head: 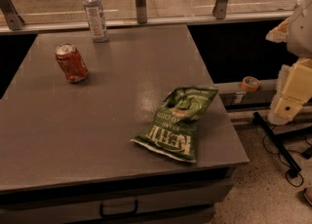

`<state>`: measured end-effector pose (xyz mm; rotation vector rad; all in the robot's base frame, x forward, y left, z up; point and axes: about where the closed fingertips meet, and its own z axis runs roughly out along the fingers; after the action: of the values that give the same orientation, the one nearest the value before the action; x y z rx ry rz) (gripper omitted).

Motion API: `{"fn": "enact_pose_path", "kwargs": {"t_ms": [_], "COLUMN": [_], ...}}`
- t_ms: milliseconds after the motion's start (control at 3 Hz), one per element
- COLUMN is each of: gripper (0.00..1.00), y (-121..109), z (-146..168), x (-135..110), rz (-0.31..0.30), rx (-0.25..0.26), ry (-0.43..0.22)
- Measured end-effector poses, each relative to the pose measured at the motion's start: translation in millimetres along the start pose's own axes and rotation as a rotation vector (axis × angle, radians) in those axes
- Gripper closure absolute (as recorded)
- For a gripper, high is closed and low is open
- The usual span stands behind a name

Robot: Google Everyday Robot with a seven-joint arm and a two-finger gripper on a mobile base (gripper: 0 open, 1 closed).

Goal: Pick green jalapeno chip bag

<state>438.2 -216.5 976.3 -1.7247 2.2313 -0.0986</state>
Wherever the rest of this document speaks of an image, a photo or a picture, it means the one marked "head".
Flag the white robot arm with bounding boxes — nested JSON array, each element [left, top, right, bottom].
[[266, 0, 312, 125]]

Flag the green jalapeno chip bag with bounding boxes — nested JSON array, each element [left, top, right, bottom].
[[132, 87, 218, 163]]

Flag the grey metal ledge box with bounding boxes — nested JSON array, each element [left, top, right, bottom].
[[217, 80, 276, 106]]

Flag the red crushed soda can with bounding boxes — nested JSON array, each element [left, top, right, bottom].
[[55, 43, 89, 83]]

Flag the roll of tan tape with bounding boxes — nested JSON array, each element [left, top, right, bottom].
[[241, 76, 260, 92]]

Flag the grey cabinet drawer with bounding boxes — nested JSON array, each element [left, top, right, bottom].
[[0, 177, 233, 224]]

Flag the clear plastic water bottle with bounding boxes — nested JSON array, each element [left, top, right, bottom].
[[83, 0, 108, 42]]

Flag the black metal stand base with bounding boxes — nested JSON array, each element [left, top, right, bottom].
[[253, 112, 312, 178]]

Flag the shoe tip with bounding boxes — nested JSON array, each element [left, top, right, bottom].
[[303, 187, 312, 205]]

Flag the black floor cable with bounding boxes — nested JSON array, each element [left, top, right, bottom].
[[261, 127, 312, 188]]

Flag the middle metal railing post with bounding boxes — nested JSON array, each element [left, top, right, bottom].
[[136, 0, 147, 23]]

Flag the black drawer handle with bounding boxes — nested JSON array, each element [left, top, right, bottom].
[[98, 199, 139, 220]]

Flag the left metal railing post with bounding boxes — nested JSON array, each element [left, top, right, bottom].
[[0, 0, 24, 30]]

